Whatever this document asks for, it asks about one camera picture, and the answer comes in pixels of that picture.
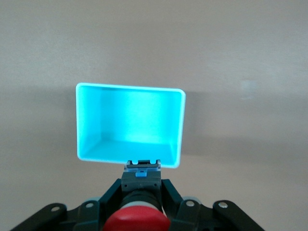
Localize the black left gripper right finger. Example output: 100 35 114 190
160 179 263 231

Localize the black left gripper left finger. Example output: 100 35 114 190
11 178 124 231

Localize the red mushroom push button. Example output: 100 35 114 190
103 159 171 231

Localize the cyan plastic box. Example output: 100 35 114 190
75 82 186 168

